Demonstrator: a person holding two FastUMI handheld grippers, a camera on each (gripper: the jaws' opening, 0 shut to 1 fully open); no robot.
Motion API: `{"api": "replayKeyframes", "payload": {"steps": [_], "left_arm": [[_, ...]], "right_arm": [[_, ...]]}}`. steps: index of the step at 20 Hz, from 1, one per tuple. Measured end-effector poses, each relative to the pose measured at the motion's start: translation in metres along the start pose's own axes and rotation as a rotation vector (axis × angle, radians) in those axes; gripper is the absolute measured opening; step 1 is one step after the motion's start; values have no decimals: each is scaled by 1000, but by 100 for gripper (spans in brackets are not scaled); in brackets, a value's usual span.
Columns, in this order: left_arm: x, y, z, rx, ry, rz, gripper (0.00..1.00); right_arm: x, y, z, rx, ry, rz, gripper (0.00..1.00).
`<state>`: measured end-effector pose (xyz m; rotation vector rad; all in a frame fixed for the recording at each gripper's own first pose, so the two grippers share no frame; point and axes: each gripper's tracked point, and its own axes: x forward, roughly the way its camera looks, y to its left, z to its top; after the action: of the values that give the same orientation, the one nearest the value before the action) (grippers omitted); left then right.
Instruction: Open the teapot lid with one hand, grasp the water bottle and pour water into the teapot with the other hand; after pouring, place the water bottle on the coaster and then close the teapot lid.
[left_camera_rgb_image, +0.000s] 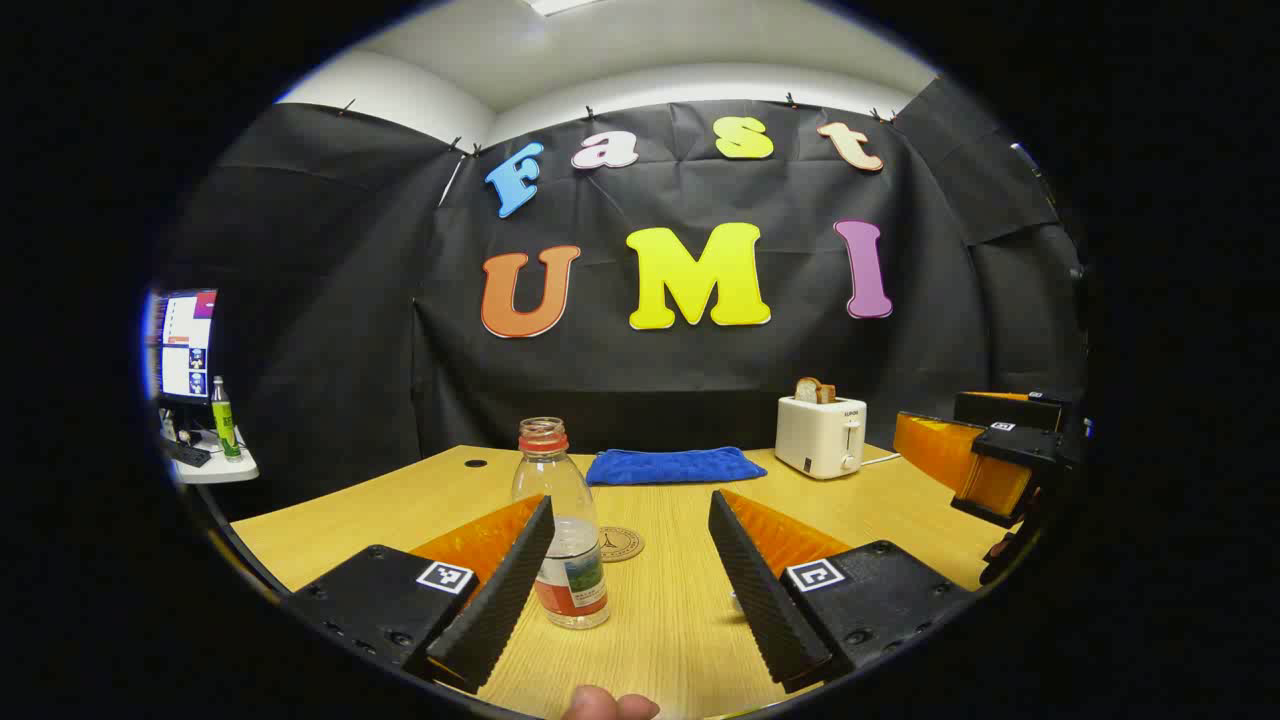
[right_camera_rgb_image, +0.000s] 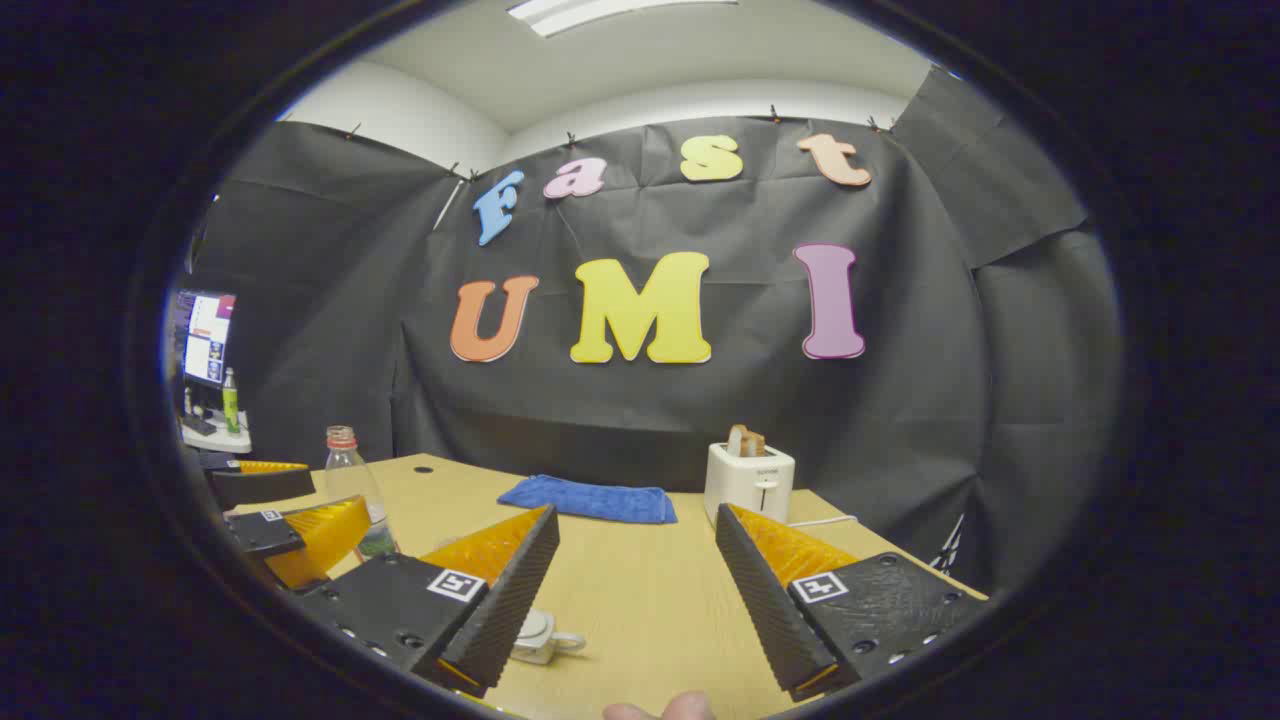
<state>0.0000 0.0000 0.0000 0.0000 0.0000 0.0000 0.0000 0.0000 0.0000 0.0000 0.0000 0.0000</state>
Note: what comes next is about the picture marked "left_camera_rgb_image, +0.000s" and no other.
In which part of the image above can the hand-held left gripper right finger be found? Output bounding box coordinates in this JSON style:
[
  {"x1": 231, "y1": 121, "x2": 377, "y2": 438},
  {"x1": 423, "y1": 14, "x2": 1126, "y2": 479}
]
[{"x1": 707, "y1": 488, "x2": 977, "y2": 693}]

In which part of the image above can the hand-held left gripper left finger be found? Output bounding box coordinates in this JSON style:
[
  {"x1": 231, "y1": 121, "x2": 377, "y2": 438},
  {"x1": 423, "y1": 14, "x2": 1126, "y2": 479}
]
[{"x1": 285, "y1": 493, "x2": 557, "y2": 696}]

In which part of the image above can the clear plastic water bottle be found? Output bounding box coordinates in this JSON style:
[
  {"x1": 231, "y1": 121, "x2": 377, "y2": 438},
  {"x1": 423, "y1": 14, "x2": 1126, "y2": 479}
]
[{"x1": 511, "y1": 417, "x2": 611, "y2": 630}]

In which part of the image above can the green bottle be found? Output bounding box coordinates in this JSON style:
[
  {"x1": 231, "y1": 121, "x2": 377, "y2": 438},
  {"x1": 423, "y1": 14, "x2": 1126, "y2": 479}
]
[{"x1": 210, "y1": 376, "x2": 243, "y2": 463}]

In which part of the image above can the white toaster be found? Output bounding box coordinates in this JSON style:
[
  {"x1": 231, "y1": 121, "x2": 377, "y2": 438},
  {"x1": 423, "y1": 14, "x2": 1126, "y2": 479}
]
[{"x1": 775, "y1": 395, "x2": 868, "y2": 481}]

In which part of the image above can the blue towel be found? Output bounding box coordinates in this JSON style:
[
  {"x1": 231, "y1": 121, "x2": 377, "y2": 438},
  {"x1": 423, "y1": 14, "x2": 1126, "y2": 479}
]
[{"x1": 586, "y1": 446, "x2": 768, "y2": 487}]

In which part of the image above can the black backdrop cloth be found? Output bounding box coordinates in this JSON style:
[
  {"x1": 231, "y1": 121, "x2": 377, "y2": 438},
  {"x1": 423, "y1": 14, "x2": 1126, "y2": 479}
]
[{"x1": 160, "y1": 75, "x2": 1091, "y2": 521}]

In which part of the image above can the white side desk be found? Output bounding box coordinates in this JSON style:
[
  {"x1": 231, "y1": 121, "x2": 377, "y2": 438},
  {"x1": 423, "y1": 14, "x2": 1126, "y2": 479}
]
[{"x1": 165, "y1": 430, "x2": 259, "y2": 486}]

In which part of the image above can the computer monitor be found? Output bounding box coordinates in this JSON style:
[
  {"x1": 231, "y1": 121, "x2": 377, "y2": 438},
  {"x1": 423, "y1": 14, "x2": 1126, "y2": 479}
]
[{"x1": 148, "y1": 288, "x2": 218, "y2": 406}]

